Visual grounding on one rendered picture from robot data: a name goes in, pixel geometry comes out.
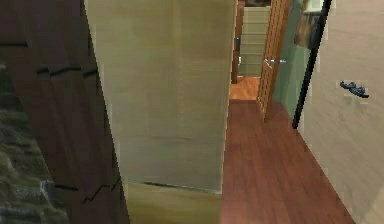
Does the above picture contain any dark brown room door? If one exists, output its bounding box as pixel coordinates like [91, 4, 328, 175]
[230, 0, 247, 85]

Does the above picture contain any pale green chest of drawers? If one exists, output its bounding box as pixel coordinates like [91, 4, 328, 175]
[237, 6, 272, 78]

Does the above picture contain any dark blue door handle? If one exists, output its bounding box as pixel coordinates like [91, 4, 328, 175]
[339, 80, 370, 100]

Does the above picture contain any pale beige room door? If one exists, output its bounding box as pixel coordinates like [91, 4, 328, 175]
[291, 0, 384, 224]

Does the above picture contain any dark framed wall picture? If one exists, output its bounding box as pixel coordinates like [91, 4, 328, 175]
[293, 11, 323, 51]

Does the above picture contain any dark brown cupboard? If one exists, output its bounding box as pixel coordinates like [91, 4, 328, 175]
[0, 0, 132, 224]

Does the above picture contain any olive green fridge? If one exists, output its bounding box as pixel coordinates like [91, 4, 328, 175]
[83, 0, 239, 224]

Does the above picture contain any orange wooden room door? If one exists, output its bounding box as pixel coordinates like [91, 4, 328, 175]
[255, 0, 293, 123]

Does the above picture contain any dark grey stone worktop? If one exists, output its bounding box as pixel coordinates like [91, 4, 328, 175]
[0, 62, 72, 224]

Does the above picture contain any silver door handle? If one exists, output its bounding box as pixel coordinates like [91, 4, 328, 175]
[263, 58, 288, 66]

